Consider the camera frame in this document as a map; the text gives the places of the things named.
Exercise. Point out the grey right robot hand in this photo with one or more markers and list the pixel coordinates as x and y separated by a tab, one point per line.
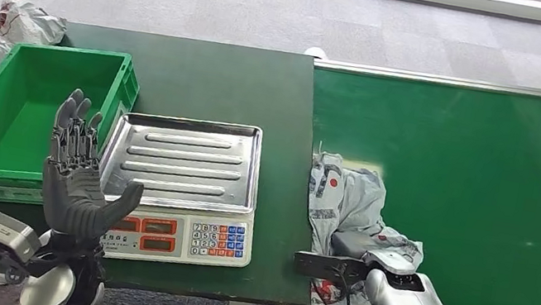
351	245

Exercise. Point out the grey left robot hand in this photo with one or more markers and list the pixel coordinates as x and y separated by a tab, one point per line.
73	200

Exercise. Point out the white red-printed poly mailer package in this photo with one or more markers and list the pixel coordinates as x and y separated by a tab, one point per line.
351	199

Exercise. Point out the green conveyor belt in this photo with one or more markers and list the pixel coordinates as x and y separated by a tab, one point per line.
493	185

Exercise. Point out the green plastic crate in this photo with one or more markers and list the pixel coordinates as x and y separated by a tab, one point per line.
8	127

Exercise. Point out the white electronic scale body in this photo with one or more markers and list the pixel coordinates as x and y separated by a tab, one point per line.
216	242

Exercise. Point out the dark green table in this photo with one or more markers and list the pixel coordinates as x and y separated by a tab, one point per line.
205	79

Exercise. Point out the crumpled white plastic bag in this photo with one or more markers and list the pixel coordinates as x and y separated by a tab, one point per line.
32	23

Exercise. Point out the small white round object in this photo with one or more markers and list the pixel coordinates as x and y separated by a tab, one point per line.
316	52

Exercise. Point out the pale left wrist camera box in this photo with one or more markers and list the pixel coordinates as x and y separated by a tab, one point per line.
8	234

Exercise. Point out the aluminium conveyor frame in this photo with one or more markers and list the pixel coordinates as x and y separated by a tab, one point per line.
455	82

